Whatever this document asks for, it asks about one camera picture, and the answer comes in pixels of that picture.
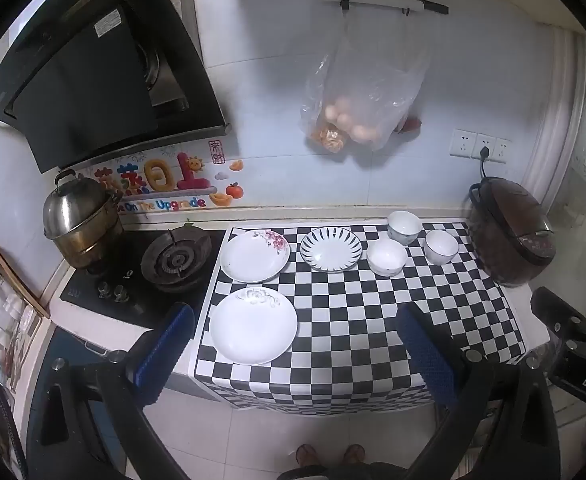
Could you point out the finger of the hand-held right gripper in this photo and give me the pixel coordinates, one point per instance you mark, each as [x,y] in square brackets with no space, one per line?
[555,312]

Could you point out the plain white bowl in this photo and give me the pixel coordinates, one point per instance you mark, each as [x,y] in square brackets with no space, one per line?
[387,257]

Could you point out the black range hood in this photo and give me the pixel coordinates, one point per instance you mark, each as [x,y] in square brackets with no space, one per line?
[98,75]

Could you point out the black and white checkered mat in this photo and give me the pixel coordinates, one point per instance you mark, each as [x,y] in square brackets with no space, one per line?
[353,325]

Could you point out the colourful wall sticker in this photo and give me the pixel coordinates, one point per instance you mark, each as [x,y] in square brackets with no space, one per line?
[173,180]

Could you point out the white wall power outlet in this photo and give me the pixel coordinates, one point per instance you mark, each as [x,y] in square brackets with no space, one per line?
[479,146]

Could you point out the white plate with pink flowers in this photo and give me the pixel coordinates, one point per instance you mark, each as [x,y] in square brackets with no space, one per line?
[255,256]

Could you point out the black gas stove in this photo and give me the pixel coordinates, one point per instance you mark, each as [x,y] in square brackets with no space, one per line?
[138,275]

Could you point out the clear plastic bag of eggs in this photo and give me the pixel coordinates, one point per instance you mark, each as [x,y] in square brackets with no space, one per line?
[363,105]

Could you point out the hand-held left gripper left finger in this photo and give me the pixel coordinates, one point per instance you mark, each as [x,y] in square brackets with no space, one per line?
[169,337]

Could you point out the white wall hook rail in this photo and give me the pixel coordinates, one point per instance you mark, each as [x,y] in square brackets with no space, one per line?
[383,1]

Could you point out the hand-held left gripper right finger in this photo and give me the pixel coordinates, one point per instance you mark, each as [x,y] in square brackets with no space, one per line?
[425,355]

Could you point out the white bowl with blue pattern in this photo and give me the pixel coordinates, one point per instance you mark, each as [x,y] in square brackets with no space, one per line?
[404,226]

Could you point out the wooden framed board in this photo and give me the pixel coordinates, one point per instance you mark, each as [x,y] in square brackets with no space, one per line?
[15,275]

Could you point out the dark brown rice cooker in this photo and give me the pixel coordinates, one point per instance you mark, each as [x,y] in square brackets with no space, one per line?
[510,232]

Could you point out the white bowl with dark rim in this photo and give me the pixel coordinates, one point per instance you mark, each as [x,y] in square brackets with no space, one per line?
[442,246]

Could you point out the blue cabinet door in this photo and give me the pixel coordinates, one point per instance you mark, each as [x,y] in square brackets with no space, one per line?
[73,400]

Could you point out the white plate with grey flowers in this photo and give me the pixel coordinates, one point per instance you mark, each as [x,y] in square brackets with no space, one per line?
[253,326]

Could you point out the white plate with blue stripes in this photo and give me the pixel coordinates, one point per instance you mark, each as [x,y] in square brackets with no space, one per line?
[331,249]

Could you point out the stainless steel steamer pot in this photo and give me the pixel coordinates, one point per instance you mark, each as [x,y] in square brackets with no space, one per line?
[80,225]

